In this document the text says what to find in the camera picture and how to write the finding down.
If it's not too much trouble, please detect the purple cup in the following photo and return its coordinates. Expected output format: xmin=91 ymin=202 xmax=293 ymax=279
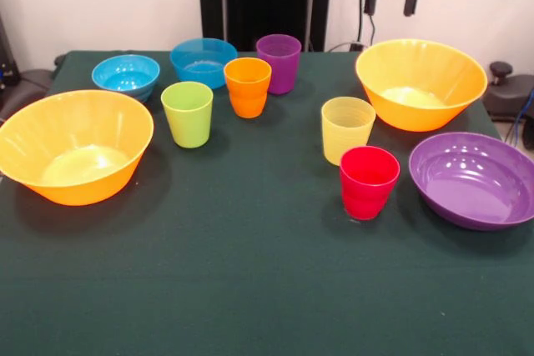
xmin=255 ymin=33 xmax=303 ymax=96

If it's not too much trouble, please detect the orange cup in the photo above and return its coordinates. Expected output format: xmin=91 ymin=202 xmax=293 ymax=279
xmin=223 ymin=57 xmax=273 ymax=119

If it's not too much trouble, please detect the translucent blue bowl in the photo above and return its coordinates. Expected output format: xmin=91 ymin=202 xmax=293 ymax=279
xmin=169 ymin=38 xmax=239 ymax=91

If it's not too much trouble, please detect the green cup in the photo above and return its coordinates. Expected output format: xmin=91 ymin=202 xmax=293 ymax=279
xmin=160 ymin=81 xmax=214 ymax=149

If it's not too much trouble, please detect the large orange bowl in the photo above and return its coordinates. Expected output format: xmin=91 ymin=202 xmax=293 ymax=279
xmin=0 ymin=88 xmax=155 ymax=208
xmin=355 ymin=38 xmax=489 ymax=133

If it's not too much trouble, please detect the yellow cup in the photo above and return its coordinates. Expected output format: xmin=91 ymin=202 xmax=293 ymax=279
xmin=320 ymin=96 xmax=377 ymax=167

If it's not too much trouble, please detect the red cup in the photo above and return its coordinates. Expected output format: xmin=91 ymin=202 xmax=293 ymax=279
xmin=339 ymin=145 xmax=401 ymax=221

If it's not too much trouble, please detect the purple bowl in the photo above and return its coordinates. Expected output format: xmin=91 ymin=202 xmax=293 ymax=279
xmin=407 ymin=131 xmax=534 ymax=232

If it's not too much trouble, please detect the light blue opaque bowl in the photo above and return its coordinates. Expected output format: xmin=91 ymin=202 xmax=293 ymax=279
xmin=91 ymin=53 xmax=161 ymax=103

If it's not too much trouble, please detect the dark green tablecloth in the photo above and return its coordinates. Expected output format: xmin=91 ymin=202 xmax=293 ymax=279
xmin=0 ymin=50 xmax=534 ymax=356

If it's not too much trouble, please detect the black equipment rack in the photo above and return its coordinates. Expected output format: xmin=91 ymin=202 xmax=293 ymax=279
xmin=0 ymin=12 xmax=23 ymax=101

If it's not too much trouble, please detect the black wall cable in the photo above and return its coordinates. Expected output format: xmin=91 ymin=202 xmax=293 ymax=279
xmin=356 ymin=0 xmax=376 ymax=51

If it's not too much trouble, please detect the black clamp mount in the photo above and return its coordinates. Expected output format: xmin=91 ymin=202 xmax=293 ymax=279
xmin=483 ymin=61 xmax=534 ymax=123

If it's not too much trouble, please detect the blue cable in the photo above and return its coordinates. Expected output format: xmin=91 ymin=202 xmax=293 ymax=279
xmin=506 ymin=88 xmax=534 ymax=144

